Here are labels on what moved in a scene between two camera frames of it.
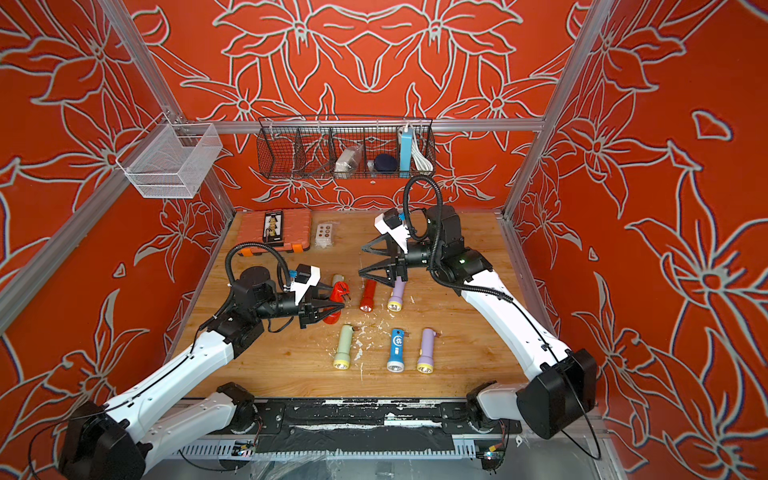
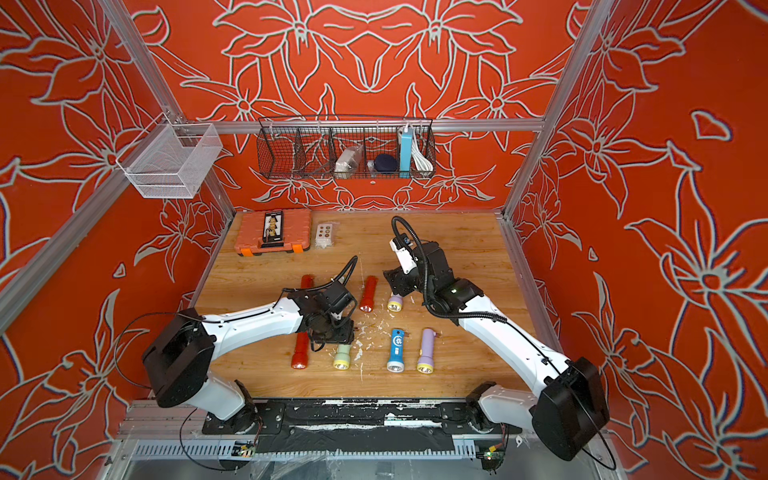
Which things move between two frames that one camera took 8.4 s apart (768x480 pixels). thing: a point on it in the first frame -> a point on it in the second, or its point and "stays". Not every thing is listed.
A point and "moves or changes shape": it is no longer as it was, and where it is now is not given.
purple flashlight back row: [395, 303] stays
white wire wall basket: [169, 160] stays
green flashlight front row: [341, 359] stays
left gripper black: [311, 311] -> [347, 336]
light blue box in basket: [406, 154] stays
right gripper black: [393, 250] -> [397, 281]
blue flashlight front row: [396, 360] stays
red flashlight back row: [368, 296] stays
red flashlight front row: [339, 291] moves or changes shape
